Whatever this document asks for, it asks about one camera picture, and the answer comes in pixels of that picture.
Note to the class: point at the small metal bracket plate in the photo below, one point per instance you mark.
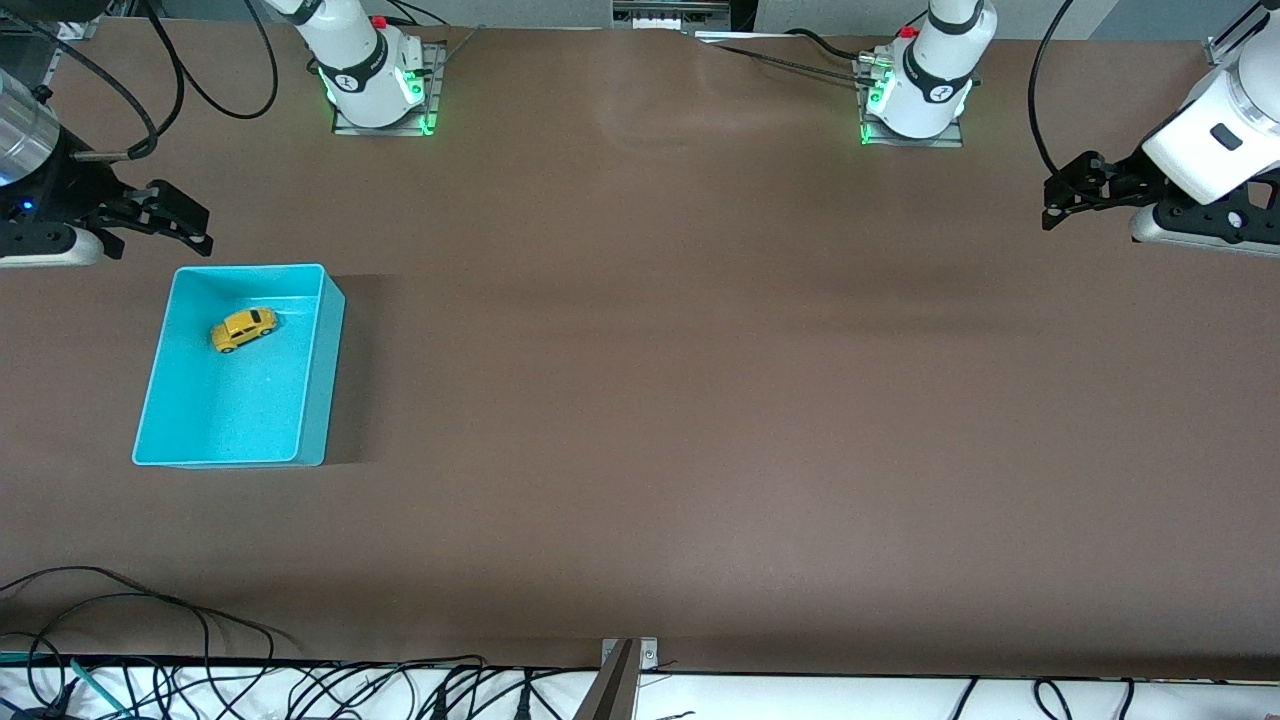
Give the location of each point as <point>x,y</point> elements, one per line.
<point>648,655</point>

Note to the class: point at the aluminium corner profile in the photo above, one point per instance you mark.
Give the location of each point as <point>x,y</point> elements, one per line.
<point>1222,45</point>

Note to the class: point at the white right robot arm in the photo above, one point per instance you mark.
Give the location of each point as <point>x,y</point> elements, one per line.
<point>360,75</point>

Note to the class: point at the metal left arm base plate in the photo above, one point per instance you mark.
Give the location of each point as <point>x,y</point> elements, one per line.
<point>910,143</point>

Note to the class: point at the aluminium frame profile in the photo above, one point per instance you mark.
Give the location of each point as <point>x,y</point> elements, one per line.
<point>75,28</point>

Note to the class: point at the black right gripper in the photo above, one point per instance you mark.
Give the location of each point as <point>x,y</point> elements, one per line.
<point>72,187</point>

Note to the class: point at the black power plug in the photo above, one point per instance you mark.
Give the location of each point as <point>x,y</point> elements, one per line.
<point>522,702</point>
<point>440,702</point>

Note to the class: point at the yellow beetle toy car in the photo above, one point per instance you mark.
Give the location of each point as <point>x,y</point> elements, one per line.
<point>243,328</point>

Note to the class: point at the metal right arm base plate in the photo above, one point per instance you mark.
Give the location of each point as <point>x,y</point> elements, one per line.
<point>436,80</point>

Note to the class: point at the teal plastic bin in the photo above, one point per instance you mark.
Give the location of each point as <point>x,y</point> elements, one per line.
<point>230,420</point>

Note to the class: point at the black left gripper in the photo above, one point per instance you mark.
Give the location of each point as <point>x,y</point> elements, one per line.
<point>1122,181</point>

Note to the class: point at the white flat strip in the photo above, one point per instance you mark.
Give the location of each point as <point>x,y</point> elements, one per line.
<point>740,36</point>

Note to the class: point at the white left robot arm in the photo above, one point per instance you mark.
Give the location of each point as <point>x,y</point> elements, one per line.
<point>935,80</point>

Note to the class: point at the grey metal pole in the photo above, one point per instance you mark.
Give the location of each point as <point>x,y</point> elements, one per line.
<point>612,695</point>

